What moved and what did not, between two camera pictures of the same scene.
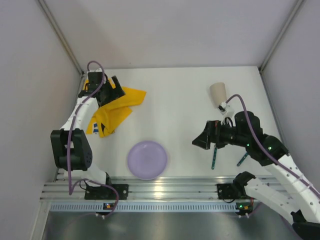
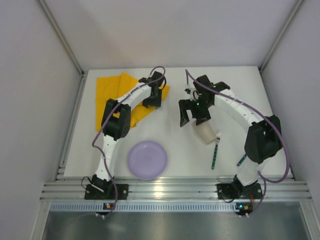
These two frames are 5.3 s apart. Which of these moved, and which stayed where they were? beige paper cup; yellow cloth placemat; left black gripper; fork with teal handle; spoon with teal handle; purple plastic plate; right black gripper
Moved: beige paper cup; yellow cloth placemat; left black gripper; right black gripper
Stayed: spoon with teal handle; fork with teal handle; purple plastic plate
